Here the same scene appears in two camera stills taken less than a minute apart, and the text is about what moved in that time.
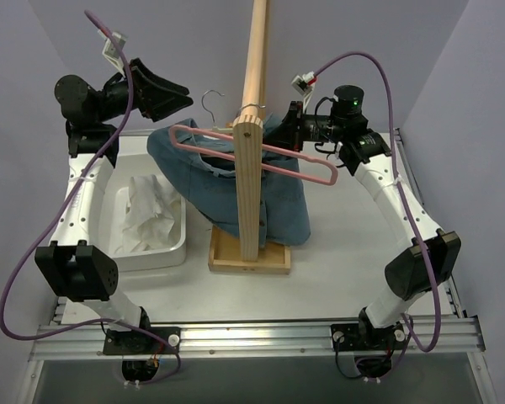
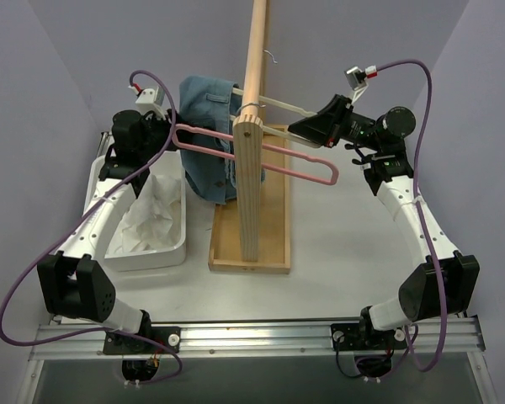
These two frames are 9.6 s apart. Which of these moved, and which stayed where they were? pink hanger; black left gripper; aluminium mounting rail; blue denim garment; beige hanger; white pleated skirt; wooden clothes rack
Moved: beige hanger; black left gripper; blue denim garment
Stayed: white pleated skirt; aluminium mounting rail; wooden clothes rack; pink hanger
